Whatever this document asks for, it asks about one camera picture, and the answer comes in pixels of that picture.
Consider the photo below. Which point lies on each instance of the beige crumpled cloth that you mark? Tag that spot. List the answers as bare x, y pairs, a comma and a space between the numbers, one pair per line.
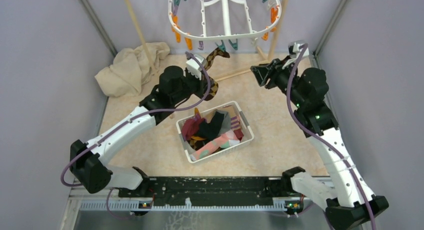
131, 70

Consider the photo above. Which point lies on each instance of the maroon purple sock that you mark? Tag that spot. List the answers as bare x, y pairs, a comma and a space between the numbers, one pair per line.
192, 125

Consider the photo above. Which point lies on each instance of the striped beige maroon sock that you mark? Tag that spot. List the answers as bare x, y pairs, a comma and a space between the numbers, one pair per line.
236, 125

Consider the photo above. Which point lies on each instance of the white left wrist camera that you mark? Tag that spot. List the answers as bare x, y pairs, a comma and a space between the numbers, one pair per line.
193, 66

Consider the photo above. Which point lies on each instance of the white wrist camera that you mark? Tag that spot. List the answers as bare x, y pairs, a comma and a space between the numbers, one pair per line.
297, 51
193, 66

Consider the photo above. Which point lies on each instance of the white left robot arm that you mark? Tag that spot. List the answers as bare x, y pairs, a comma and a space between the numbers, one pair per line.
89, 161

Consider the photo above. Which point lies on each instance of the pink sock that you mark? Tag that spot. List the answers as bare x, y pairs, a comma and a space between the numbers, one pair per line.
226, 140

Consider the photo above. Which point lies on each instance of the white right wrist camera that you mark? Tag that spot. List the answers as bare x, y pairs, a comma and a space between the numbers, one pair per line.
297, 51

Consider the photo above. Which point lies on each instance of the aluminium front rail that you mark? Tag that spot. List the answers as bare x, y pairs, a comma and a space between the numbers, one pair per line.
109, 200

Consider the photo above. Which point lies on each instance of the grey sock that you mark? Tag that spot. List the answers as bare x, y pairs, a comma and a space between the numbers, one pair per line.
226, 125

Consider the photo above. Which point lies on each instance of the white oval clip hanger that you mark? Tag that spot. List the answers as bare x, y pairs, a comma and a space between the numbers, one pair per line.
225, 20

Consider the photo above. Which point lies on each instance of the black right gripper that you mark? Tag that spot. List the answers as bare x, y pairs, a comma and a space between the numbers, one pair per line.
272, 72

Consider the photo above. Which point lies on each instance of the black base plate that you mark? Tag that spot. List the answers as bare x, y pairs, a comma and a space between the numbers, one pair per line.
217, 192

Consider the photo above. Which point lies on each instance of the black sock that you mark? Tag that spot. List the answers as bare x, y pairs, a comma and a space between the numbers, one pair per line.
209, 131

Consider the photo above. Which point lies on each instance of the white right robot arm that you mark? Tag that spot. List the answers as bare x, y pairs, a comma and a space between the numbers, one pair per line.
341, 175

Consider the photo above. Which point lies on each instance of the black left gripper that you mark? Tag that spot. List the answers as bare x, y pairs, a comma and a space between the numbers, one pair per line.
202, 86

